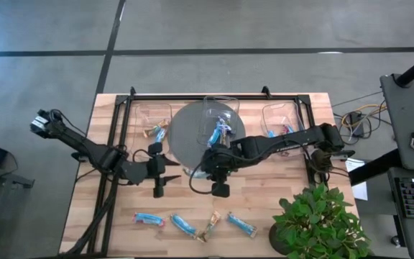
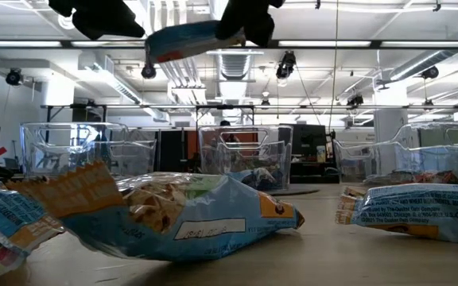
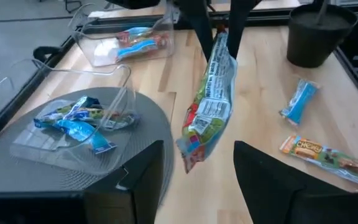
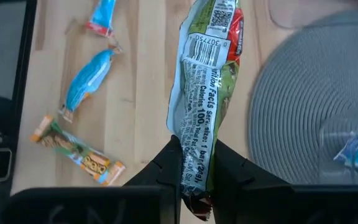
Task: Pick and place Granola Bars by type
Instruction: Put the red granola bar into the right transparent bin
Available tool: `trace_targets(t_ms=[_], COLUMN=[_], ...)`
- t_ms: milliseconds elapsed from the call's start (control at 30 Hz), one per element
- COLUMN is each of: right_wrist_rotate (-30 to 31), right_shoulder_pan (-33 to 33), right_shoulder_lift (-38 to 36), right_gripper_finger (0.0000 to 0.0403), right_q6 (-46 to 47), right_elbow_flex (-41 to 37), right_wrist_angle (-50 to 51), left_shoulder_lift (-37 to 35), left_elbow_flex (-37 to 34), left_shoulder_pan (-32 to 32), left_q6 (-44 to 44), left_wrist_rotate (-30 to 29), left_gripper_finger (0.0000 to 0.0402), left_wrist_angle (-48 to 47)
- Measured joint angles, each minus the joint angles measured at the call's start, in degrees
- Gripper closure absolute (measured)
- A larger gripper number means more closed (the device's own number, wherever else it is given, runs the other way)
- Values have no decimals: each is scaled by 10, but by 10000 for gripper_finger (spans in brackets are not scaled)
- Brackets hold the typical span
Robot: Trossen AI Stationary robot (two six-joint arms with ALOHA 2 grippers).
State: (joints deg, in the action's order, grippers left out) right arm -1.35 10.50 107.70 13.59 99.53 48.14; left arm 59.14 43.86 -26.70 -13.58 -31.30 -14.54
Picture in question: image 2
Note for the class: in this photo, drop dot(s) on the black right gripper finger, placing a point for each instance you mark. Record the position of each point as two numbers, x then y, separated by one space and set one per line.
241 16
262 32

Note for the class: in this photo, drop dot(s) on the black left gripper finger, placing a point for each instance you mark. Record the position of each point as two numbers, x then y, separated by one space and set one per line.
105 24

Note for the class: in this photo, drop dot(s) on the clear plastic bin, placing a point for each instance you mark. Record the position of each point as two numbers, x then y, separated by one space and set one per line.
245 155
372 163
54 159

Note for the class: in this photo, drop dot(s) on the person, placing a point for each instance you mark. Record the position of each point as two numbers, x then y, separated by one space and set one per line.
225 123

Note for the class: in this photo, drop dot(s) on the black monitor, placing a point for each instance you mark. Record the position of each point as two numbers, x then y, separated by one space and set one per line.
308 139

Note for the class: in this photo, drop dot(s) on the white and yellow cup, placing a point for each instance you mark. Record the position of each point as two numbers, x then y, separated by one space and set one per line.
321 154

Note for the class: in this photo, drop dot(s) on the black round mat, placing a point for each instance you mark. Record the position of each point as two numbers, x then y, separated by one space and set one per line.
296 191

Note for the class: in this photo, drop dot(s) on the silver ceiling duct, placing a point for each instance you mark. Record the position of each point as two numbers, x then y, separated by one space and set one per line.
253 59

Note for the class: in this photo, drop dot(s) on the black hanging camera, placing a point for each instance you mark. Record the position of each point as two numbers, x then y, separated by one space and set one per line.
148 71
13 76
355 100
429 72
286 65

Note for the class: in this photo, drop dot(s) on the grey horizontal frame rail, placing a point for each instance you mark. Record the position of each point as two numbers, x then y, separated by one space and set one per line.
312 107

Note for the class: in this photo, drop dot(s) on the black overhead frame bar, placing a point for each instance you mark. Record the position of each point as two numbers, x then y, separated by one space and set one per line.
376 44

